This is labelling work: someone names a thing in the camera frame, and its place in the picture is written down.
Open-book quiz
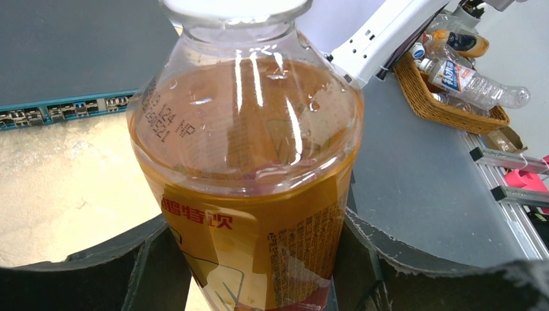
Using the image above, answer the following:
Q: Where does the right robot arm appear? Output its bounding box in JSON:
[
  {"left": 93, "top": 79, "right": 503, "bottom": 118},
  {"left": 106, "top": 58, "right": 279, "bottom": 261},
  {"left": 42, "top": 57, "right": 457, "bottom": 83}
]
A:
[{"left": 331, "top": 0, "right": 448, "bottom": 89}]

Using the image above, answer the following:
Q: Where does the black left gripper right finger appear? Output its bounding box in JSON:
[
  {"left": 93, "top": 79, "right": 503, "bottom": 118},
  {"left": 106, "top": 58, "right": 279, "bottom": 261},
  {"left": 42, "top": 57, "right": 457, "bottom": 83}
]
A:
[{"left": 333, "top": 209, "right": 548, "bottom": 310}]

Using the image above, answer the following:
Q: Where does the woven wicker basket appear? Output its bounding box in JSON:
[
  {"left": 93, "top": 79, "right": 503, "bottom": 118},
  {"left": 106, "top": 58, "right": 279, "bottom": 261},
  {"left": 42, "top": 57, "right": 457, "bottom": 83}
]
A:
[{"left": 394, "top": 52, "right": 510, "bottom": 134}]

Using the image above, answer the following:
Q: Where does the clear labelled bottle in basket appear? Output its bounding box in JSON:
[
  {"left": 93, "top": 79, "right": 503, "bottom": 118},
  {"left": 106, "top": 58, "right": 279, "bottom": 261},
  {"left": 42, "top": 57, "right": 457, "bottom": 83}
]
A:
[{"left": 414, "top": 58, "right": 531, "bottom": 110}]

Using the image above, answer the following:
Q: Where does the aluminium frame rail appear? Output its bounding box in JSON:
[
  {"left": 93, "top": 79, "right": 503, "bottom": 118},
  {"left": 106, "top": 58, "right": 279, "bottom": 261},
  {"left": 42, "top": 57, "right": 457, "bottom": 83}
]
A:
[{"left": 462, "top": 132, "right": 548, "bottom": 260}]

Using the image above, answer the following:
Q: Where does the dark blue network switch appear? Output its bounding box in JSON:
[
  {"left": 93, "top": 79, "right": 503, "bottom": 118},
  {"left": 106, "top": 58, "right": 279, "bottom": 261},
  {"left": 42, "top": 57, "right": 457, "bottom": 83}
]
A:
[{"left": 1, "top": 0, "right": 179, "bottom": 131}]

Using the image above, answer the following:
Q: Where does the brown drink bottle in basket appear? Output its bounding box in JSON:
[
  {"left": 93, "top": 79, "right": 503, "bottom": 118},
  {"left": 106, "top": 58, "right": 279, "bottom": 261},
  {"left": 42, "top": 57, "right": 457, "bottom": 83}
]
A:
[{"left": 421, "top": 29, "right": 489, "bottom": 58}]

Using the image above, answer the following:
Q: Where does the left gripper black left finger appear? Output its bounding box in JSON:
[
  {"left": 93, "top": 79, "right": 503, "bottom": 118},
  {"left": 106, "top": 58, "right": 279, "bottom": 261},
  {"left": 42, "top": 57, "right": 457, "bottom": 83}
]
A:
[{"left": 1, "top": 216, "right": 191, "bottom": 310}]

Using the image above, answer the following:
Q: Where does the white bottle cap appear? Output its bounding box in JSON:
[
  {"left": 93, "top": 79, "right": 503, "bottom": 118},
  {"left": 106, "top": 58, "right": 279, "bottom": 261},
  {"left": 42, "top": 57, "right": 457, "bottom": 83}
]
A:
[{"left": 159, "top": 0, "right": 313, "bottom": 27}]

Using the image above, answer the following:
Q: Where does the tea bottle with yellow-red label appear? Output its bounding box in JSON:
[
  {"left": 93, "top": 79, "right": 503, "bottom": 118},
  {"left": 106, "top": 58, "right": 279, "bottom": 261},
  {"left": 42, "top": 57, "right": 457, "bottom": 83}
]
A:
[{"left": 128, "top": 19, "right": 364, "bottom": 310}]

